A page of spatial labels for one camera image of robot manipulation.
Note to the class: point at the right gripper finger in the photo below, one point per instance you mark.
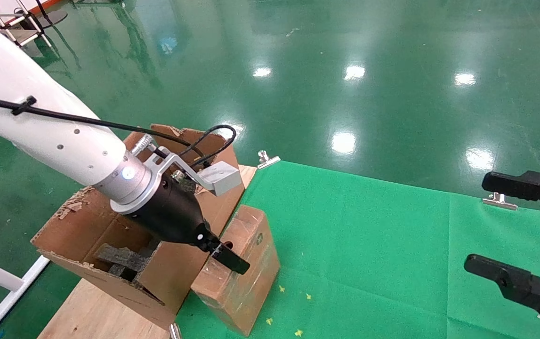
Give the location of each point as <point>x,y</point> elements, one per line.
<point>519,286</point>
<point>524,186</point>

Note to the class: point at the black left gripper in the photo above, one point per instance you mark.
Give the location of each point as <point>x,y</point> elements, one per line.
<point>171,216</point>

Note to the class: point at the small brown cardboard box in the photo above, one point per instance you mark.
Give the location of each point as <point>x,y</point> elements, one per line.
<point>246,289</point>

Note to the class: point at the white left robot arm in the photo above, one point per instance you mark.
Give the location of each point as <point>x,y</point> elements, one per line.
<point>39,127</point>

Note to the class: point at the large open cardboard carton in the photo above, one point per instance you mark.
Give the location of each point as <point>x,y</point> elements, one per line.
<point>166,278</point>

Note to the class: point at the silver metal binder clip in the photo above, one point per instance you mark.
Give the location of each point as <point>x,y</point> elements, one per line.
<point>499,201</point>
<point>268,160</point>
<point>174,332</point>

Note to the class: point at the black foam insert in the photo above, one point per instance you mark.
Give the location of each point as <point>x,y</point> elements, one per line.
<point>119,256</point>

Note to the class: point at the green cloth mat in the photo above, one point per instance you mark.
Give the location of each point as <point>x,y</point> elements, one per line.
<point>368,245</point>

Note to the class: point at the black floor stand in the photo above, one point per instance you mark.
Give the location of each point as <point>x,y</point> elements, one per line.
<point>53,18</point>

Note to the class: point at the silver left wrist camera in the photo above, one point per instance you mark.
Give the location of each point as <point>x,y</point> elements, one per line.
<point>220,179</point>

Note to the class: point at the white pipe frame table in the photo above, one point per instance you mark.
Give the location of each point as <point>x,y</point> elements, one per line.
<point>27,38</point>

